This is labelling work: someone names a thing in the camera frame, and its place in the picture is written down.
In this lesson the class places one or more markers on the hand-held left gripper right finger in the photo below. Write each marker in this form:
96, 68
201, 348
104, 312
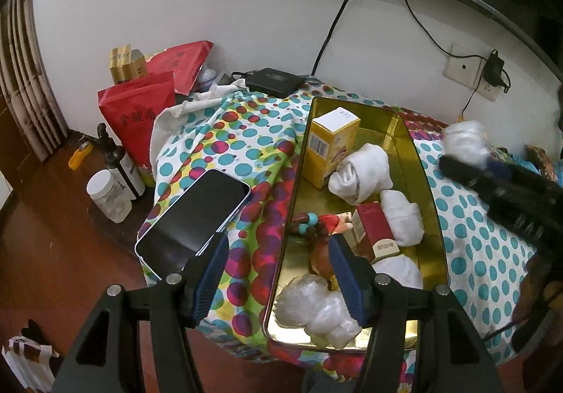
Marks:
347, 278

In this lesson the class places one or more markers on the small cardboard box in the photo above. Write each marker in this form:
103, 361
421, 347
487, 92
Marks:
125, 65

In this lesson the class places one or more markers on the yellow carton box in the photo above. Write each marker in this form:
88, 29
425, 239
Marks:
325, 137

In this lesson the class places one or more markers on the striped brown curtain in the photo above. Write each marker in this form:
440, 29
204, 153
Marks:
26, 80

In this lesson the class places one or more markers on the white smartphone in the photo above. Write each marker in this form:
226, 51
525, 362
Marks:
193, 221

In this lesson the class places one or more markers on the dark pump bottle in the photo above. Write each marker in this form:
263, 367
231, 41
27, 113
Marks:
125, 170

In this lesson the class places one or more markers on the beige wall socket plate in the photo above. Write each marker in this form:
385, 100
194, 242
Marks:
462, 67

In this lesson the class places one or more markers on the white shopping bag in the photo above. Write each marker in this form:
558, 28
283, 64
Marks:
26, 364

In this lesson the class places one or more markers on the brown snack packet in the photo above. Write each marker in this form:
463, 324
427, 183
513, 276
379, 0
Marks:
543, 162

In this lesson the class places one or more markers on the black plug-in charger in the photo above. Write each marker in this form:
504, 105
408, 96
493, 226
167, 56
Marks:
493, 67

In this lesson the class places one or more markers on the yellow utility knife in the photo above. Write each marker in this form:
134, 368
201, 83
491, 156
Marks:
80, 154

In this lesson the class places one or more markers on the red carton box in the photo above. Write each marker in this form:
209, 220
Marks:
374, 228

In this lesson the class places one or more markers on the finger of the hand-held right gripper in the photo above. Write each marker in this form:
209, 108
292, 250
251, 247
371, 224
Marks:
462, 170

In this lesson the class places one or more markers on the gold tin tray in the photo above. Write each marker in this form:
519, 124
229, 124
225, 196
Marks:
418, 199

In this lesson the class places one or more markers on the red flat paper bag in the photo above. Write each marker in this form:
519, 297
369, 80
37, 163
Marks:
180, 63

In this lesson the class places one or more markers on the black set-top box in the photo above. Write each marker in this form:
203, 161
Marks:
272, 80

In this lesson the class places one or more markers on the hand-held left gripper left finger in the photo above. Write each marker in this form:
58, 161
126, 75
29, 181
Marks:
210, 276

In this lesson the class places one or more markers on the small doll figure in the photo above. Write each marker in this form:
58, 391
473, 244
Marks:
319, 243

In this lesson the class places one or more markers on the polka dot tablecloth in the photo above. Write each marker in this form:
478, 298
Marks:
259, 155

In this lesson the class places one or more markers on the clear plastic jar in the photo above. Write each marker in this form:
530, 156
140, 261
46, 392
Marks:
110, 197

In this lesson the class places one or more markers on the large white towel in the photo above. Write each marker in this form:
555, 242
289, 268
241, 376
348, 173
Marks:
360, 170
402, 217

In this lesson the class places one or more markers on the person's right hand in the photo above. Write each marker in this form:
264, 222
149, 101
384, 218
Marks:
534, 283

